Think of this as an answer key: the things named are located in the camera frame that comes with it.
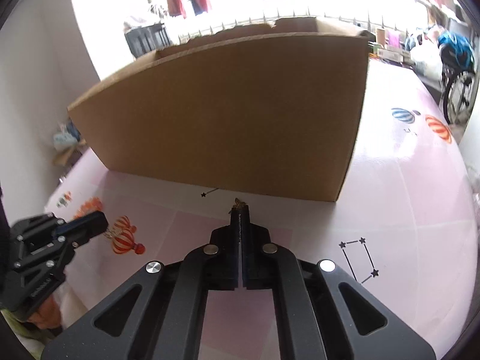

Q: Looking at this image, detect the large brown cardboard box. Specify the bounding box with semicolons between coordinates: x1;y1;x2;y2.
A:
68;17;368;202

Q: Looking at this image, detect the dark side table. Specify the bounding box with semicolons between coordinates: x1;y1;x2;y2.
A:
368;49;445;103

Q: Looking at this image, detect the open cardboard box with clothes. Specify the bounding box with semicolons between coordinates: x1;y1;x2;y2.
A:
52;118;88;168

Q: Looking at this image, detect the left hand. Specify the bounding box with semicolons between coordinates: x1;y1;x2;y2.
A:
28;296;62;329

